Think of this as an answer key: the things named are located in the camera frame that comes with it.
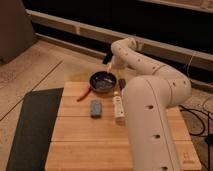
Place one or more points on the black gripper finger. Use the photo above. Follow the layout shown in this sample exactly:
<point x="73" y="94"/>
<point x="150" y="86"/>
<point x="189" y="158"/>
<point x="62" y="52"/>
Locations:
<point x="107" y="58"/>

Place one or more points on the white plastic bottle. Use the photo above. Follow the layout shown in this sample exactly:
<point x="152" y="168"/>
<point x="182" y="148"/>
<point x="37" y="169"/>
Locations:
<point x="118" y="108"/>

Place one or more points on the black frying pan red handle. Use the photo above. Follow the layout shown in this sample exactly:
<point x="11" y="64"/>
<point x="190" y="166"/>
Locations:
<point x="99" y="82"/>

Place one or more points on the brown cabinet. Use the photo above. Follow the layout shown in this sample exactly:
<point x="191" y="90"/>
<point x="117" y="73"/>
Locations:
<point x="16" y="31"/>

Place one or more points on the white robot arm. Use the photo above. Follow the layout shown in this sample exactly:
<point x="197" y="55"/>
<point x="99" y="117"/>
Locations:
<point x="146" y="97"/>

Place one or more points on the dark floor mat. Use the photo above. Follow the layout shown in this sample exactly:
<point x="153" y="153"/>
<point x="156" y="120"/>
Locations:
<point x="34" y="130"/>

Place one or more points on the blue sponge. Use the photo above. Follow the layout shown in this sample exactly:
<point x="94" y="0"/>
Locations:
<point x="96" y="109"/>

